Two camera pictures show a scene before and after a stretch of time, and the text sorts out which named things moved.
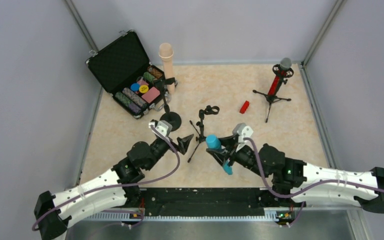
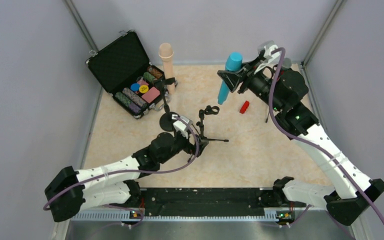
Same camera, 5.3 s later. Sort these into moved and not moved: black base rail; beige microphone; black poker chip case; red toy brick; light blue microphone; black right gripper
Moved: light blue microphone; black right gripper
Not moved: black poker chip case; red toy brick; beige microphone; black base rail
